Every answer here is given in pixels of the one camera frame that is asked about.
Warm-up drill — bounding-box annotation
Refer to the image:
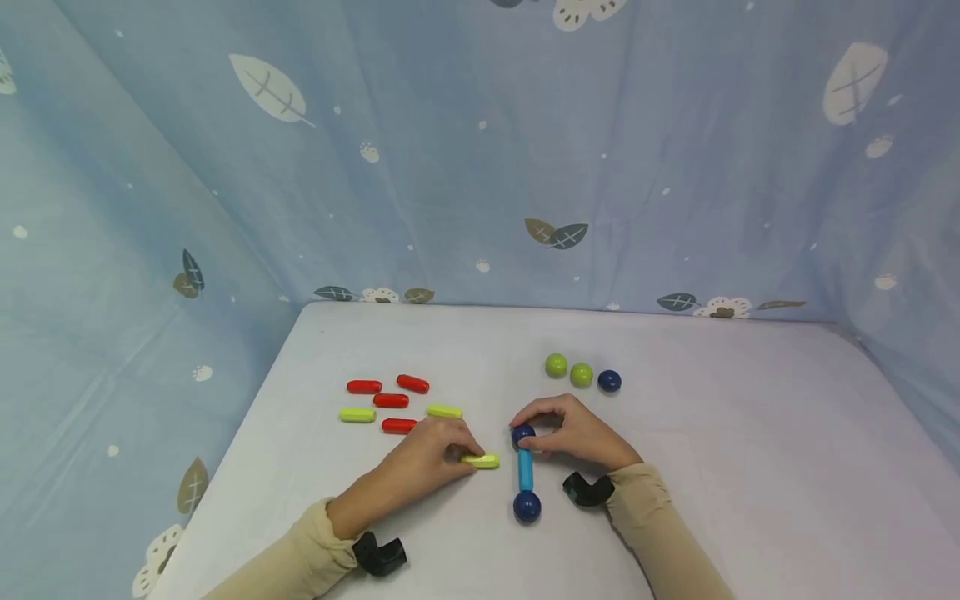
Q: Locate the person's left hand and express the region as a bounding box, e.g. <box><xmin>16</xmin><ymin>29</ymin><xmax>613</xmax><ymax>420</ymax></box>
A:
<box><xmin>327</xmin><ymin>416</ymin><xmax>487</xmax><ymax>540</ymax></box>

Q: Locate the person's right hand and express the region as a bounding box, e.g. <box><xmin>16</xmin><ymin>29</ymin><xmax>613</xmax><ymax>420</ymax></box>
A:
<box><xmin>510</xmin><ymin>394</ymin><xmax>645</xmax><ymax>473</ymax></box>

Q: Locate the person's left forearm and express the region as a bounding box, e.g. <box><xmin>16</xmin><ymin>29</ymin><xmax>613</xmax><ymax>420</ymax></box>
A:
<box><xmin>201</xmin><ymin>497</ymin><xmax>368</xmax><ymax>600</ymax></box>

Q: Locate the person's right forearm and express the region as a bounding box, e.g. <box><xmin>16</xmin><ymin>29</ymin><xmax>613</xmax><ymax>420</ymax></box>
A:
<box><xmin>604</xmin><ymin>462</ymin><xmax>738</xmax><ymax>600</ymax></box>

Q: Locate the black wrist band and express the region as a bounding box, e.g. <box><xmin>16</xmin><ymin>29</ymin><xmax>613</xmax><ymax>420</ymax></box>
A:
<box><xmin>352</xmin><ymin>531</ymin><xmax>408</xmax><ymax>578</ymax></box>
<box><xmin>562</xmin><ymin>471</ymin><xmax>617</xmax><ymax>508</ymax></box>

